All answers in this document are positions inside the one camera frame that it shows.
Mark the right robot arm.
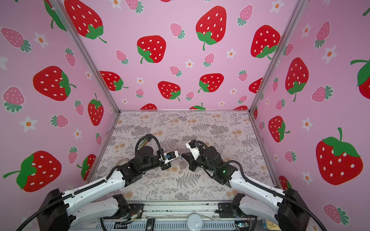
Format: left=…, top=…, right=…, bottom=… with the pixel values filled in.
left=182, top=140, right=311, bottom=231

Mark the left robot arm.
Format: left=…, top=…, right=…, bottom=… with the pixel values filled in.
left=37, top=146, right=179, bottom=231

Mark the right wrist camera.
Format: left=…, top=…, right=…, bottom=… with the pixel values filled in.
left=186, top=140, right=200, bottom=160

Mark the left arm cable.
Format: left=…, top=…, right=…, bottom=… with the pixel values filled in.
left=134, top=134, right=166, bottom=158

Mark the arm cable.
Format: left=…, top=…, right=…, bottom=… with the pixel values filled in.
left=134, top=134, right=166, bottom=158
left=195, top=140, right=327, bottom=231

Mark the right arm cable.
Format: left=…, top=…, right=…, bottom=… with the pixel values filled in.
left=195, top=140, right=327, bottom=231

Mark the aluminium front rail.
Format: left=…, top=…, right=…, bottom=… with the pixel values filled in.
left=80, top=200, right=304, bottom=231

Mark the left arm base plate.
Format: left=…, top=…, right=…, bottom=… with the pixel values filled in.
left=103, top=204, right=144, bottom=219

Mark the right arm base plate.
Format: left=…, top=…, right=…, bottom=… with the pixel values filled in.
left=217, top=203, right=258, bottom=218

